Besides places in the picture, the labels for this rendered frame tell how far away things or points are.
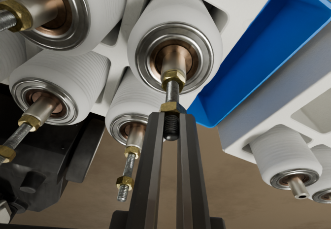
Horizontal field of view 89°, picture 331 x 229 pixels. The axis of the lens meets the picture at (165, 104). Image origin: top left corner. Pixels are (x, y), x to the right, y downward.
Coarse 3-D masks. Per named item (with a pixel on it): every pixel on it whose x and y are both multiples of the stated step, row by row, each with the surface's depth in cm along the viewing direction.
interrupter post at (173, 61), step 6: (168, 54) 16; (174, 54) 15; (180, 54) 16; (168, 60) 15; (174, 60) 14; (180, 60) 15; (162, 66) 15; (168, 66) 14; (174, 66) 14; (180, 66) 14; (162, 72) 14; (180, 72) 14; (162, 78) 14
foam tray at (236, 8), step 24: (144, 0) 20; (216, 0) 19; (240, 0) 19; (264, 0) 19; (120, 24) 30; (216, 24) 24; (240, 24) 20; (96, 48) 23; (120, 48) 23; (120, 72) 26; (192, 96) 28
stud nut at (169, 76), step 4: (168, 72) 14; (172, 72) 13; (176, 72) 13; (164, 76) 14; (168, 76) 13; (172, 76) 13; (176, 76) 13; (180, 76) 13; (164, 80) 13; (168, 80) 13; (172, 80) 13; (176, 80) 13; (180, 80) 13; (184, 80) 14; (164, 84) 13; (180, 84) 13; (184, 84) 13; (164, 88) 14; (180, 88) 14; (180, 92) 14
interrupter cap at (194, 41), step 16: (160, 32) 14; (176, 32) 14; (192, 32) 14; (144, 48) 15; (160, 48) 15; (176, 48) 16; (192, 48) 15; (208, 48) 15; (144, 64) 16; (160, 64) 17; (192, 64) 16; (208, 64) 16; (144, 80) 18; (160, 80) 18; (192, 80) 17
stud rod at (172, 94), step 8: (168, 88) 13; (176, 88) 13; (168, 96) 12; (176, 96) 12; (168, 120) 10; (176, 120) 10; (168, 128) 10; (176, 128) 10; (168, 136) 10; (176, 136) 10
